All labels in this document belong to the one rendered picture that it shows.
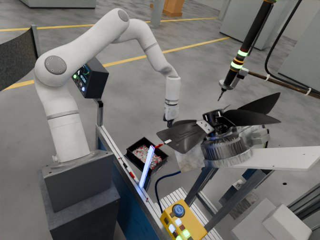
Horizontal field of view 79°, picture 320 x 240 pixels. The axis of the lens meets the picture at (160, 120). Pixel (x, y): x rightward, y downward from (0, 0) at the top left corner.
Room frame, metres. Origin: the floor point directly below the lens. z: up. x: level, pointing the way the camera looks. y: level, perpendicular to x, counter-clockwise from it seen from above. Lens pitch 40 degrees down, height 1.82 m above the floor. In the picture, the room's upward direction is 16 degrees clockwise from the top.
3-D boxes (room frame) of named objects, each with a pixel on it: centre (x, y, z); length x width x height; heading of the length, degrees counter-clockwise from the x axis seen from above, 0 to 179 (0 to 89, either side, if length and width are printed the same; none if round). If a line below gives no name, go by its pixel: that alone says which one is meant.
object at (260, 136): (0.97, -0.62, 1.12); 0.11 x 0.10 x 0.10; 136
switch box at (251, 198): (0.75, -0.64, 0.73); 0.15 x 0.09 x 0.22; 46
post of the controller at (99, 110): (0.93, 0.39, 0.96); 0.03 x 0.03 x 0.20; 46
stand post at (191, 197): (0.85, -0.41, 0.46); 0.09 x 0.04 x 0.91; 136
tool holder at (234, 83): (0.82, -0.25, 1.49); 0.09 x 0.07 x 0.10; 81
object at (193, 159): (0.76, -0.23, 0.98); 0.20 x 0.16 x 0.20; 46
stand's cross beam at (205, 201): (0.77, -0.49, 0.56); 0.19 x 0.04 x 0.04; 46
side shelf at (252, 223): (0.53, -0.72, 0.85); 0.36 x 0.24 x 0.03; 136
